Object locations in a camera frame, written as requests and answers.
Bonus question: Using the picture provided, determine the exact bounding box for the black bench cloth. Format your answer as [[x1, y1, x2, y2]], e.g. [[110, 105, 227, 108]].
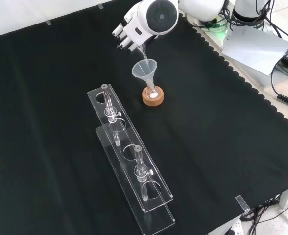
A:
[[0, 0, 288, 235]]

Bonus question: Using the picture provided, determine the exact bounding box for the cork ring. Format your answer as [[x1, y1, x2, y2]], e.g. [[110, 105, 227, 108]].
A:
[[142, 85, 165, 107]]

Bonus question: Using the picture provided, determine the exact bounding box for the clear acrylic funnel stand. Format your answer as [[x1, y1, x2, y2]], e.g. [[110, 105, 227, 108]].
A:
[[87, 84, 176, 235]]

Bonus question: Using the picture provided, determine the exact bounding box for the white power strip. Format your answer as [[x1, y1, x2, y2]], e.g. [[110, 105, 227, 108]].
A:
[[222, 218, 245, 235]]

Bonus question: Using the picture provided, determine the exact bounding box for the black coiled cable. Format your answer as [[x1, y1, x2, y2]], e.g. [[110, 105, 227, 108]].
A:
[[270, 58, 288, 110]]

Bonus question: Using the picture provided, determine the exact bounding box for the translucent plastic funnel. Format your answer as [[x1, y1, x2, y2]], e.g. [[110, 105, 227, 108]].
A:
[[131, 58, 158, 87]]

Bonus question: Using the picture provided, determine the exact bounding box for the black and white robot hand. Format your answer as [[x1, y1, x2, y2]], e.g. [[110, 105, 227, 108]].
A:
[[112, 6, 159, 53]]

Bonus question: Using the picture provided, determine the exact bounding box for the clear glass weighing funnel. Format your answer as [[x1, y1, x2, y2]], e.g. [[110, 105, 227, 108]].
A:
[[137, 44, 150, 65]]

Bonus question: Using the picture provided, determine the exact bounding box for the small round-bottom glass flask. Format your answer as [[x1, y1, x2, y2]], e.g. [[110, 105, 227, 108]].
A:
[[145, 82, 159, 99]]

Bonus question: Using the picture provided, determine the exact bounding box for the pale board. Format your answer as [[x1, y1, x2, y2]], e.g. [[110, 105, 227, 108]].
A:
[[221, 24, 288, 77]]

